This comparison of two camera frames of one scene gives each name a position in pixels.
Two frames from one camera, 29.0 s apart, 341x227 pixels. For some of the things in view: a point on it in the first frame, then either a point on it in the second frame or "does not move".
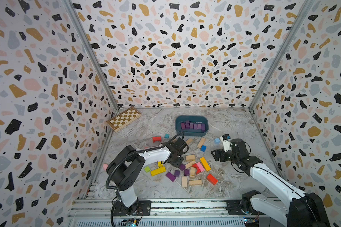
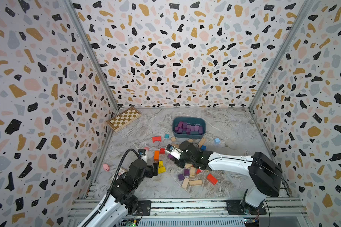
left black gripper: (179, 163) -> (150, 172)
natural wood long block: (201, 143) does not move
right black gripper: (222, 152) -> (178, 164)
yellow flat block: (157, 171) does not move
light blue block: (217, 141) does not move
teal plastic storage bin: (192, 126) does not move
